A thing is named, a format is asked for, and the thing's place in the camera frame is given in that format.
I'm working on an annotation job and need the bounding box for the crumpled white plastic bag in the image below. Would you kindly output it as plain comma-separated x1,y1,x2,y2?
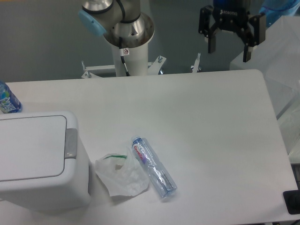
95,147,150,201

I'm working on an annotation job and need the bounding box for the white trash can body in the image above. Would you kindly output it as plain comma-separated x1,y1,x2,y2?
0,111,92,210

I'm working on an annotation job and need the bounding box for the white box under plastic sheet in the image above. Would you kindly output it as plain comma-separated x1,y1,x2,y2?
230,16,300,165

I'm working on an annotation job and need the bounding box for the empty clear plastic water bottle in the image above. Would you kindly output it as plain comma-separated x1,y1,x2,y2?
131,136,177,198

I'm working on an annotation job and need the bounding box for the black cable on pedestal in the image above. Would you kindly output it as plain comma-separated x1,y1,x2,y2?
118,37,130,77

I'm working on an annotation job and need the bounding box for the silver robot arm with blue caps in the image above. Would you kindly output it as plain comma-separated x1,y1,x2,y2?
78,0,266,62

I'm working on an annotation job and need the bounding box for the white pedestal base frame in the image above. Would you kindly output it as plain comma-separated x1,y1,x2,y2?
80,52,202,79

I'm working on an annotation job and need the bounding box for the grey trash can push button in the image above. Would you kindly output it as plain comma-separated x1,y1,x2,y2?
65,128,78,158

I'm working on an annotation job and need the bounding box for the white trash can lid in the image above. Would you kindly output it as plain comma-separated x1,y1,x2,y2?
0,116,67,181

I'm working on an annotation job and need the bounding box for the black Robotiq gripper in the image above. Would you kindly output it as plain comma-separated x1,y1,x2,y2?
198,0,266,62

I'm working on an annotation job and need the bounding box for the black device at table edge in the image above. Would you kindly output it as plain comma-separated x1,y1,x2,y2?
283,190,300,215

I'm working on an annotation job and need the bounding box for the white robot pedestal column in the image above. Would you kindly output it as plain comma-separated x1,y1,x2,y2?
111,43,148,77

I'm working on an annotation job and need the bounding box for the blue labelled water bottle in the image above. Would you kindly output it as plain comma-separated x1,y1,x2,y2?
0,81,23,113

